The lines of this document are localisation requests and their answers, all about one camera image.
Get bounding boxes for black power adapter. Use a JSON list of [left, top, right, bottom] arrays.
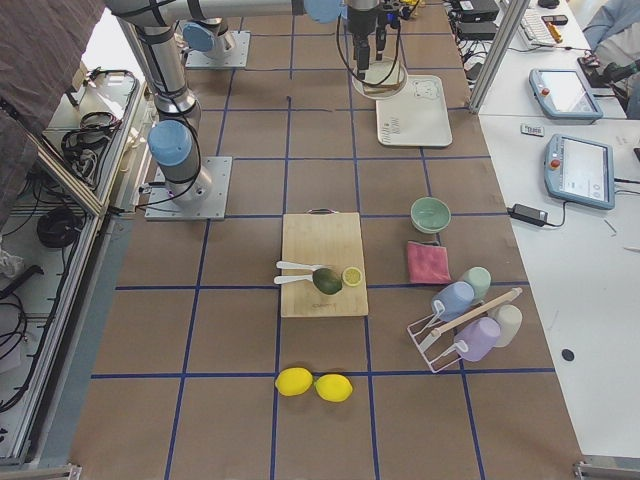
[[507, 203, 548, 227]]

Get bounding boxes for yellow lemon right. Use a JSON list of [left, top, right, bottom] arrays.
[[314, 373, 353, 403]]

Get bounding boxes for white round plate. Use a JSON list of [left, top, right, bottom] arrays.
[[352, 57, 407, 100]]

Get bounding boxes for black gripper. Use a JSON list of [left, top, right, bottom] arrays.
[[346, 0, 400, 80]]

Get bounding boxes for white tongs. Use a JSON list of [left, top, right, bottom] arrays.
[[273, 260, 325, 285]]

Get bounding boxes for yellow lemon left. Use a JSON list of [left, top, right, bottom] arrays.
[[274, 367, 313, 397]]

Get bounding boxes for white keyboard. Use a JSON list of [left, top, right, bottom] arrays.
[[518, 9, 556, 47]]

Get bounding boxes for pink cloth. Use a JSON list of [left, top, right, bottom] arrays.
[[407, 241, 451, 285]]

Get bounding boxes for dark green avocado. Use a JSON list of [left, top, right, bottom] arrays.
[[312, 267, 343, 295]]

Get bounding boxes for blue cup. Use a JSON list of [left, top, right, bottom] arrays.
[[431, 281, 475, 322]]

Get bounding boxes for white rectangular bear tray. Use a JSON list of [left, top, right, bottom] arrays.
[[376, 75, 453, 148]]

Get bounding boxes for white bread slice top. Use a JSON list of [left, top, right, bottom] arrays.
[[363, 60, 405, 94]]

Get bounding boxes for green cup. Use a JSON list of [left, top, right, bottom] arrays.
[[459, 266, 491, 303]]

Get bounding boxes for purple cup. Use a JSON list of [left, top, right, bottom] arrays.
[[454, 316, 501, 362]]

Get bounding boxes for yellow lemon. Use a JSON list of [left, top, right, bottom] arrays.
[[274, 367, 313, 397], [314, 373, 353, 403]]

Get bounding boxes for white wire cup rack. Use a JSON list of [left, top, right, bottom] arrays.
[[407, 287, 522, 373]]

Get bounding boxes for blue teach pendant near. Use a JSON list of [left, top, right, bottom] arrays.
[[543, 134, 615, 210]]

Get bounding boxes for blue teach pendant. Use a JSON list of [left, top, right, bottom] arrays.
[[528, 69, 603, 124], [543, 134, 615, 210]]

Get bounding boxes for white cup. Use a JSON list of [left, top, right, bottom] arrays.
[[488, 304, 523, 348]]

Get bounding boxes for lemon half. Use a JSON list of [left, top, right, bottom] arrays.
[[341, 266, 363, 287]]

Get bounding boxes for wooden cutting board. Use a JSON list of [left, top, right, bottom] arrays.
[[280, 212, 369, 318]]

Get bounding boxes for mint green bowl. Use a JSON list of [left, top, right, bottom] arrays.
[[410, 197, 451, 234]]

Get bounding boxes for blue teach pendant far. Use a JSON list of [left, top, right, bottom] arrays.
[[528, 69, 603, 124]]

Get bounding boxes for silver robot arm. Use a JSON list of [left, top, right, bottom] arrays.
[[106, 1, 401, 210], [180, 18, 251, 70]]

